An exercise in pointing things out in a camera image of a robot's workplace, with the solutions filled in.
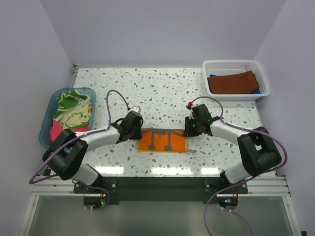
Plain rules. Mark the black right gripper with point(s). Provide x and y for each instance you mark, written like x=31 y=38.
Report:
x=188 y=132

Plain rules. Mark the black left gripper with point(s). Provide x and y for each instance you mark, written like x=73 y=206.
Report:
x=138 y=134

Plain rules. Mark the brown towel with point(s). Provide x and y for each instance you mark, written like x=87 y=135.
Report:
x=232 y=83

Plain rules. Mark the blue towel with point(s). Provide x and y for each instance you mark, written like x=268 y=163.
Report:
x=257 y=91

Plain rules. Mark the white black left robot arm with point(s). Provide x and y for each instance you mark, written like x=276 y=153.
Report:
x=66 y=153

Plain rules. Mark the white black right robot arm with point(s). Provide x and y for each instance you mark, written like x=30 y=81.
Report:
x=258 y=151

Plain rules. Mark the white plastic mesh basket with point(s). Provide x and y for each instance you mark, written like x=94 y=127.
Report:
x=235 y=80

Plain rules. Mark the green patterned towel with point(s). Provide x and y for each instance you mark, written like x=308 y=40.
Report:
x=74 y=110

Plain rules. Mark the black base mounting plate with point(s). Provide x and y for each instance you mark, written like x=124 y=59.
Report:
x=151 y=189

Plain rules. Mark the pink towel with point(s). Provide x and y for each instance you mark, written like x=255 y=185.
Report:
x=55 y=130

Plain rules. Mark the teal plastic bin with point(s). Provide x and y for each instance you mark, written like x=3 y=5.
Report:
x=44 y=136

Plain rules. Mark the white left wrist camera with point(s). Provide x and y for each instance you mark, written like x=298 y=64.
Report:
x=136 y=109

